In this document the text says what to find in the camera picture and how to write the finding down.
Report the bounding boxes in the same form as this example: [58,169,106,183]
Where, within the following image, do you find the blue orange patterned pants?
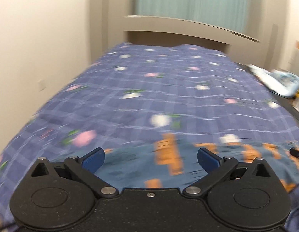
[95,134,299,191]

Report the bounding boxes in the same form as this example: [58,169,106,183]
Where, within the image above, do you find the teal curtain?
[134,0,250,33]

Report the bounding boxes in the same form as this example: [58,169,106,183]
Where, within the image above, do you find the beige window bench shelf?
[88,0,289,69]

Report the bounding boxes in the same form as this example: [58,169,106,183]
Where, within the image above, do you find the purple plaid floral bedspread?
[0,43,299,223]

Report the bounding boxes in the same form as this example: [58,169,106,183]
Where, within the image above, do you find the light blue white blanket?
[248,64,299,98]

